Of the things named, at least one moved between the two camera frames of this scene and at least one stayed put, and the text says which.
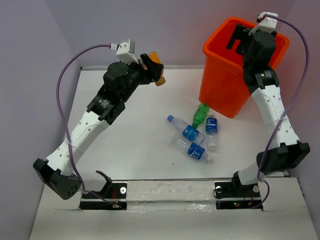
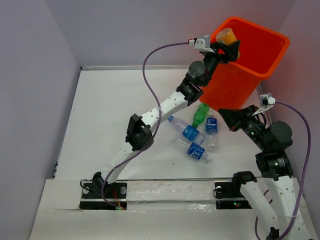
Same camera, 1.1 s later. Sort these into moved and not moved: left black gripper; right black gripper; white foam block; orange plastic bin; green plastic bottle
Moved: right black gripper; left black gripper
Not moved: green plastic bottle; orange plastic bin; white foam block
